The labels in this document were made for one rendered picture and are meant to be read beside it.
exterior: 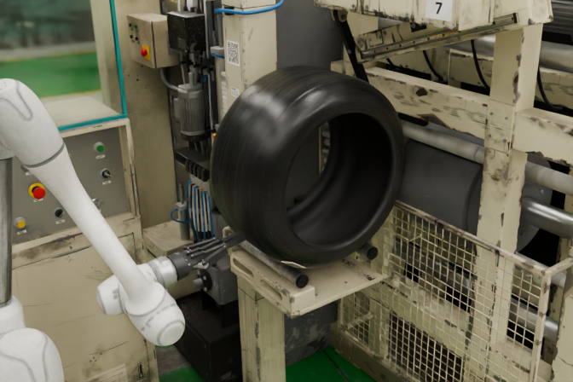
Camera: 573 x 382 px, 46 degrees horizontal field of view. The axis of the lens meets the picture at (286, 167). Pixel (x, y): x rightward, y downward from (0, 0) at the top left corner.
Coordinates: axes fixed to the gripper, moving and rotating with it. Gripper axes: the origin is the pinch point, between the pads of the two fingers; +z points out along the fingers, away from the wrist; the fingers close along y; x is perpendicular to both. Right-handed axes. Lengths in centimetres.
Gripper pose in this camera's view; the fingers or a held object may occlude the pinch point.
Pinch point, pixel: (233, 240)
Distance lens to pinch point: 195.8
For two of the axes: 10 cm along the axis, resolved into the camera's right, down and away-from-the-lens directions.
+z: 8.1, -3.5, 4.8
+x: 1.3, 8.9, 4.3
